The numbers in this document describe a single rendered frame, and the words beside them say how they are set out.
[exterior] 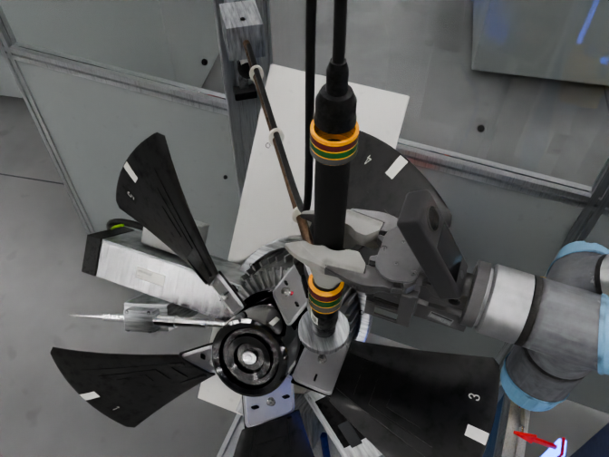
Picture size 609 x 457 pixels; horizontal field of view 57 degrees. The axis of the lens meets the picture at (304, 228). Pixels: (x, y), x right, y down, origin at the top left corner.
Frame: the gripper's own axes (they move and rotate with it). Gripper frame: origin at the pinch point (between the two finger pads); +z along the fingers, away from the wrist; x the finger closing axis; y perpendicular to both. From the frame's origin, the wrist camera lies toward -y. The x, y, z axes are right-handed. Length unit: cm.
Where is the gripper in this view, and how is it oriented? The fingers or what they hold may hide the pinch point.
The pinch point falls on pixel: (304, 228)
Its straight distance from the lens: 62.2
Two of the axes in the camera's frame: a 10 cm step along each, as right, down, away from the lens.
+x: 3.6, -7.2, 5.9
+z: -9.3, -2.9, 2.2
